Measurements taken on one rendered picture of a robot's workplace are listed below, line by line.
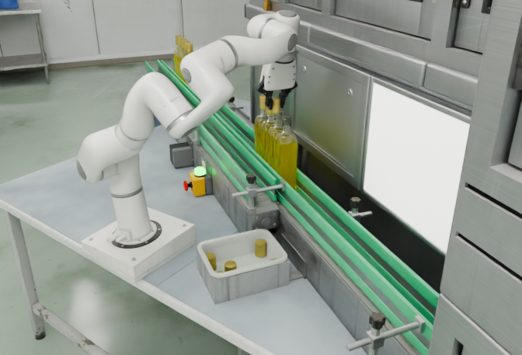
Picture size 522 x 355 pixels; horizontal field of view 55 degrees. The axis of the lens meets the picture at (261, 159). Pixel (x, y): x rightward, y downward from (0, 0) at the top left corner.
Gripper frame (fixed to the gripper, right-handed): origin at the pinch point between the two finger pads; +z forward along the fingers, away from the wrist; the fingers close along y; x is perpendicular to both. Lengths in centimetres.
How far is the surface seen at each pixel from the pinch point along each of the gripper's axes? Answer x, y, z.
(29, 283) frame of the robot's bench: -36, 86, 99
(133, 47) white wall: -539, -51, 243
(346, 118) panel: 19.7, -13.5, -4.3
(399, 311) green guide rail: 75, 4, 6
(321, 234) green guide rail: 42.6, 3.3, 15.6
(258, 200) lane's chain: 14.7, 9.0, 26.8
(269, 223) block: 23.2, 8.4, 28.8
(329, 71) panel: 6.0, -13.6, -12.3
